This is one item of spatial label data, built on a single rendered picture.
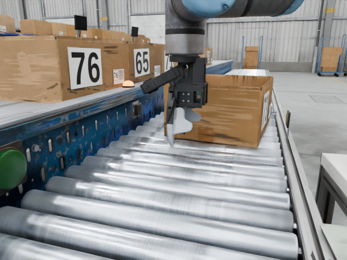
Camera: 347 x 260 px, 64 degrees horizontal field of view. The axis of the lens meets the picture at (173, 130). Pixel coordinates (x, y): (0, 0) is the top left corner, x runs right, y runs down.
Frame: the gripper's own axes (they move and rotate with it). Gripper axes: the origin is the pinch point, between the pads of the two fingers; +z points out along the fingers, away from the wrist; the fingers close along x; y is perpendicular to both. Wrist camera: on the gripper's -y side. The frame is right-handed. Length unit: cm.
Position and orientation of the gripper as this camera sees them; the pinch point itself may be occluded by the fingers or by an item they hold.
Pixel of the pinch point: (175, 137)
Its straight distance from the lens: 70.8
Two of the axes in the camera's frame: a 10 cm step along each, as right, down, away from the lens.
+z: 0.0, 9.6, 2.7
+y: 9.6, 0.8, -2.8
